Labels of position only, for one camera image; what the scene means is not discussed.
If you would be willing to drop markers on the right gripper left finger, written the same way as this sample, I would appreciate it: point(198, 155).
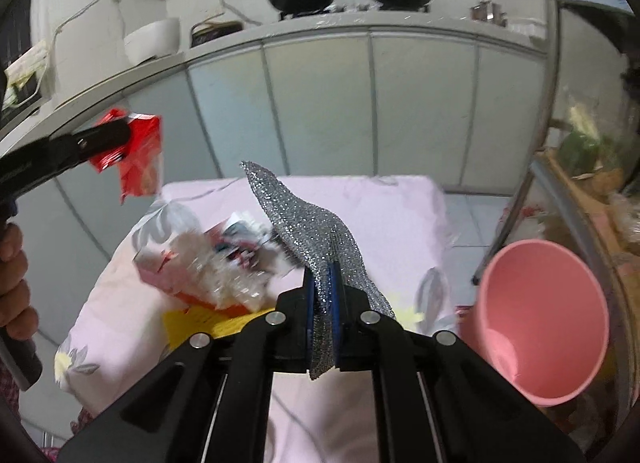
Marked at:
point(294, 344)

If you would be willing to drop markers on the red cardboard box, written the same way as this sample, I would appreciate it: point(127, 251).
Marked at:
point(165, 277)

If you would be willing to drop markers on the person's left hand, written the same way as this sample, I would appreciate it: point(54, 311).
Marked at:
point(17, 316)

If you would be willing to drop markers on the white rice cooker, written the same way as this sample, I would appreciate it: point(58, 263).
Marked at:
point(152, 41)

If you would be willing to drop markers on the white kitchen cabinet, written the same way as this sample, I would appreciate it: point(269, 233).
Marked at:
point(354, 94)

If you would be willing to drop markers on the silver glitter cloth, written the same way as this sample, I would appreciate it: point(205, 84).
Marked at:
point(322, 242)

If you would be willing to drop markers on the pink plastic basin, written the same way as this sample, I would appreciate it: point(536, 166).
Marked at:
point(540, 319)

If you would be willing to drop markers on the yellow foam net front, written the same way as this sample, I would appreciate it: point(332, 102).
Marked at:
point(180, 325)

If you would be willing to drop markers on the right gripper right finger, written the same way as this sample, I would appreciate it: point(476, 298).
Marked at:
point(360, 335)

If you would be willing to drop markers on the clear vegetable container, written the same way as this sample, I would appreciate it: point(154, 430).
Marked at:
point(586, 153)

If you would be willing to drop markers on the red snack wrapper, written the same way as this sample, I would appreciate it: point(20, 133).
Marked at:
point(140, 161)

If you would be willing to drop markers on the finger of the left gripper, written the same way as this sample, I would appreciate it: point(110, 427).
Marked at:
point(71, 150)

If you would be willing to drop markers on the clear crumpled plastic wrap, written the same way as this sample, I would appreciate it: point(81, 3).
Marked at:
point(245, 269)

